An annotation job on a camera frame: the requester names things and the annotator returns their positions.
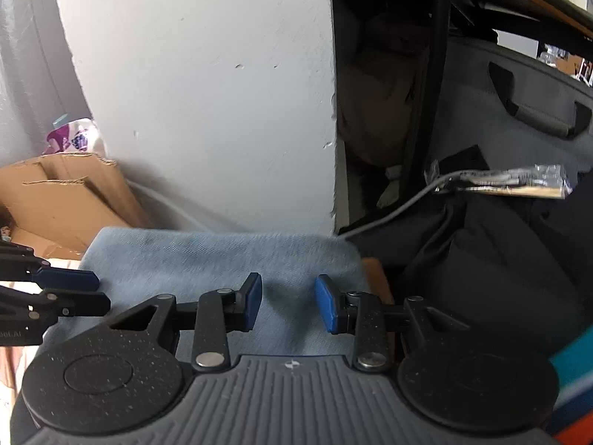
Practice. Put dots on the beige bag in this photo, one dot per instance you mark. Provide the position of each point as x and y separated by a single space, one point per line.
380 92

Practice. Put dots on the blue denim pants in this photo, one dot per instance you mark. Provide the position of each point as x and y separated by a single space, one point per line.
208 255

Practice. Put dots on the cream printed bed sheet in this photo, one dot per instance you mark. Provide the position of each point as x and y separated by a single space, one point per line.
9 366

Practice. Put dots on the pale blue wrapped panel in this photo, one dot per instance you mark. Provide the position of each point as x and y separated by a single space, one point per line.
32 55

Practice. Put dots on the black cloth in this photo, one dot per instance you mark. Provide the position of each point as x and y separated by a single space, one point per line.
486 264

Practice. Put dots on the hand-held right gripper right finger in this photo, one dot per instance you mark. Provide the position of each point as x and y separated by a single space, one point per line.
326 303

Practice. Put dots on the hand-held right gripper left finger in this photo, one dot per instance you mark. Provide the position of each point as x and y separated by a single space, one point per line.
252 301

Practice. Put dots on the brown cardboard sheet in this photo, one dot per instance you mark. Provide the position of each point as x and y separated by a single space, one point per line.
60 194

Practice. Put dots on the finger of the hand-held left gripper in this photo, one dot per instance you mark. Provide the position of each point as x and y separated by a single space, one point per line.
69 279
83 305

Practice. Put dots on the clear plastic wrapper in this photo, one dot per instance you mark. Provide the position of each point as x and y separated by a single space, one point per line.
519 180

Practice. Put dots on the purple and white bag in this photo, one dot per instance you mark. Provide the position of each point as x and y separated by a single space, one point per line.
74 136

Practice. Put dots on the teal cloth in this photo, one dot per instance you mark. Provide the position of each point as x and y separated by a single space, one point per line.
574 366

